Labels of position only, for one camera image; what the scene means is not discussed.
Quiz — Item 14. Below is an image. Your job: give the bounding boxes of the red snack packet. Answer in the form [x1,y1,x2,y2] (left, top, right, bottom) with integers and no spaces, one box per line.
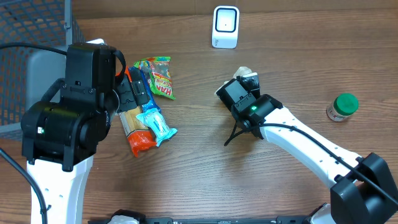
[114,67,158,158]

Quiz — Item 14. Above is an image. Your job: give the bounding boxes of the green snack packet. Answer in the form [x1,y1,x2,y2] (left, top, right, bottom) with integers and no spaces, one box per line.
[134,56,175,100]

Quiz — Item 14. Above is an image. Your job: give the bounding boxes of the white barcode scanner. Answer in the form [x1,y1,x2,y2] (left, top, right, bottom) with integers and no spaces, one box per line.
[211,6,240,49]

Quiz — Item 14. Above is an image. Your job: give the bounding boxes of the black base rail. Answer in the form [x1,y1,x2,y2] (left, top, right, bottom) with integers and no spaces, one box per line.
[88,209,308,224]

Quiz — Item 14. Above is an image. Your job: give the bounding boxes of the beige paper bag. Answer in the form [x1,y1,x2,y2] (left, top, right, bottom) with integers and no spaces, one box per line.
[233,67,257,78]

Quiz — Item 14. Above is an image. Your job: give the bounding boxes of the dark grey plastic basket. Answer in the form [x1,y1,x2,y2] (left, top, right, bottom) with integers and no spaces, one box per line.
[1,0,85,141]

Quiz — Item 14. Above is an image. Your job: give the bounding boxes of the teal snack packet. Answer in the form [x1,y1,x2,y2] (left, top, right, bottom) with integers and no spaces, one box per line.
[136,108,177,147]

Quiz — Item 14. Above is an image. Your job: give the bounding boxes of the blue Oreo cookie pack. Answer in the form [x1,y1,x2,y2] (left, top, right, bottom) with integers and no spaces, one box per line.
[139,70,161,112]

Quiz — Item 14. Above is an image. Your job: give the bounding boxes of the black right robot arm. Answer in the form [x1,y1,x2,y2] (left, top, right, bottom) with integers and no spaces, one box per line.
[215,73,397,223]

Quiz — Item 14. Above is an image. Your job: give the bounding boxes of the green lid jar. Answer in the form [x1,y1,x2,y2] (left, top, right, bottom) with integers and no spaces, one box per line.
[326,93,359,122]

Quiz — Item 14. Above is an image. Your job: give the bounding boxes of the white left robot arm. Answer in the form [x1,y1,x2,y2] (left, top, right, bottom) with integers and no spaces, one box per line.
[21,42,149,223]

